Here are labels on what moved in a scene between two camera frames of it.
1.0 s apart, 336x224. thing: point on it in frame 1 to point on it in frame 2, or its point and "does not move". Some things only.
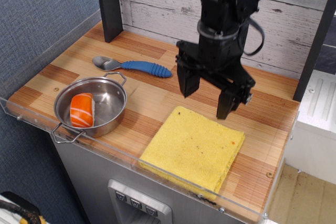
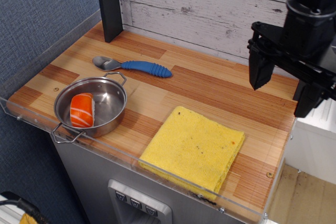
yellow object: (24, 221) to (26, 219)
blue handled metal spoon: (105, 63) does not move
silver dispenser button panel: (130, 206) does not move
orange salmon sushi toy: (82, 110) does not move
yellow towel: (192, 151) does not move
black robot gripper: (219, 59) to (305, 49)
